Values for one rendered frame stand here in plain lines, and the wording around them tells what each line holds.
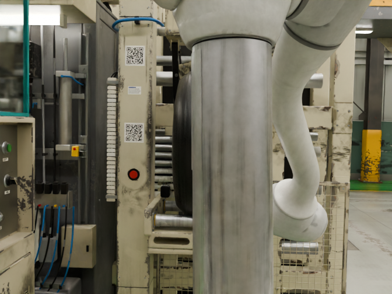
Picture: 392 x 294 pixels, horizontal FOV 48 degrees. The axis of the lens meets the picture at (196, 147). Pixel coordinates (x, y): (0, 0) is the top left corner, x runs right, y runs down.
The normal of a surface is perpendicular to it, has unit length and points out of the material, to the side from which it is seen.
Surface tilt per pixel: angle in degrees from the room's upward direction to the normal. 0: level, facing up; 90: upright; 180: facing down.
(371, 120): 90
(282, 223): 123
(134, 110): 90
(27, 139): 90
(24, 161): 90
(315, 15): 154
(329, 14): 144
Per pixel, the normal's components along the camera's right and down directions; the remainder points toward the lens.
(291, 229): -0.18, 0.61
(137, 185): -0.05, 0.05
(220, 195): -0.38, -0.02
